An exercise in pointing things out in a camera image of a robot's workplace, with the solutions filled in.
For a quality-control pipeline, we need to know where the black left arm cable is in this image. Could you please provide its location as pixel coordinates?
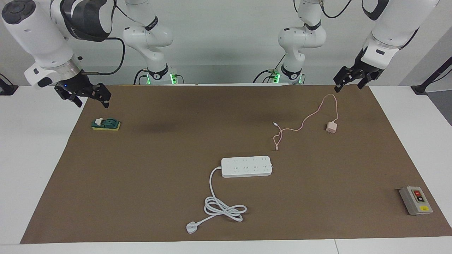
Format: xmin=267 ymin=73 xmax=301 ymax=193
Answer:
xmin=318 ymin=0 xmax=353 ymax=19

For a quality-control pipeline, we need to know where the grey on-off switch box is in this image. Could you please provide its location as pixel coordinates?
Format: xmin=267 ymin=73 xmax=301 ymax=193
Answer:
xmin=399 ymin=186 xmax=433 ymax=216

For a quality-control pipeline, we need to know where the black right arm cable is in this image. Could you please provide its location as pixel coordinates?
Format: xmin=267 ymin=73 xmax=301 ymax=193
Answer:
xmin=85 ymin=37 xmax=126 ymax=75

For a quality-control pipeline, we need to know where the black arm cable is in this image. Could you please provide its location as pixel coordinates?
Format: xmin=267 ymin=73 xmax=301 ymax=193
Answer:
xmin=85 ymin=37 xmax=126 ymax=75
xmin=318 ymin=0 xmax=353 ymax=19

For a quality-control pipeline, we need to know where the black base cable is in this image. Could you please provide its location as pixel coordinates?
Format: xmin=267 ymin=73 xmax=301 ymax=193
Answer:
xmin=133 ymin=69 xmax=149 ymax=85
xmin=252 ymin=70 xmax=274 ymax=84

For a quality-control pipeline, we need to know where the black clamp stand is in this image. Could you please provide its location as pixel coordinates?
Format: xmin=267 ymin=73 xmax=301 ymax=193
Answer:
xmin=0 ymin=73 xmax=19 ymax=96
xmin=411 ymin=56 xmax=452 ymax=96

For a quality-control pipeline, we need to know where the pink charging cable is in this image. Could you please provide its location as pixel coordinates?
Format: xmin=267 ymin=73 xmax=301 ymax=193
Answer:
xmin=273 ymin=93 xmax=339 ymax=151

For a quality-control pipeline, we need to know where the brown table mat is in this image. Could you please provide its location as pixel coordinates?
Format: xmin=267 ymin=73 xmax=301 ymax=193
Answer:
xmin=20 ymin=85 xmax=452 ymax=244

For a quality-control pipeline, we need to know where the white power strip with cord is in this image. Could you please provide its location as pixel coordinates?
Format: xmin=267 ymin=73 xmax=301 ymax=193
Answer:
xmin=186 ymin=156 xmax=273 ymax=234

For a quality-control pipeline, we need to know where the green knife switch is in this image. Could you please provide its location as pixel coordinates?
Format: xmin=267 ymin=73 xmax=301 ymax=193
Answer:
xmin=91 ymin=117 xmax=121 ymax=132

